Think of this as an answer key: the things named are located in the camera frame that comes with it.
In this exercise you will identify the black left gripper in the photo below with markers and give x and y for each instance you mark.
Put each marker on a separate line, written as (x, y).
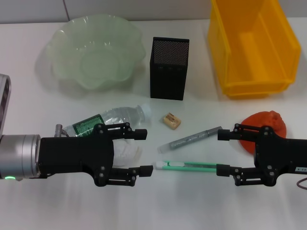
(72, 155)

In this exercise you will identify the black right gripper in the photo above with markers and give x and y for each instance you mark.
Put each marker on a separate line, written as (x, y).
(283, 155)

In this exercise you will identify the white paper ball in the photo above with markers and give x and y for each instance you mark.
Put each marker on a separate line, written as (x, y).
(126, 151)

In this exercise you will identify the clear green-label water bottle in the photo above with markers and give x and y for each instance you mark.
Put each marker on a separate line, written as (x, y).
(120, 115)

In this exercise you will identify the red object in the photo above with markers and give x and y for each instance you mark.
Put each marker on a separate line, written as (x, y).
(263, 119)

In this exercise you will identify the grey marker pen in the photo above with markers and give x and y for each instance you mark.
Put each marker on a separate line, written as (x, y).
(187, 140)

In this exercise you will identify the green utility knife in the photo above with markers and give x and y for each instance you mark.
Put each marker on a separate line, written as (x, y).
(187, 165)

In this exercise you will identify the beige eraser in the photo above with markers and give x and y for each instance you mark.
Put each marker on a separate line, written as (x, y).
(171, 121)

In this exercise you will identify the black mesh pen holder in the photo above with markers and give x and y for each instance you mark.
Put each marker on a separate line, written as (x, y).
(168, 79)

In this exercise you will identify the pale green wavy fruit plate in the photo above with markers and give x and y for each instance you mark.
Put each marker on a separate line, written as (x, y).
(96, 55)

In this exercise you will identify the yellow plastic bin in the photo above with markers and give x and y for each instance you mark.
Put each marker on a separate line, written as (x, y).
(259, 60)

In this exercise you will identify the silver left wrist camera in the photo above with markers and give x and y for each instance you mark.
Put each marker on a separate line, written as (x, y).
(4, 103)

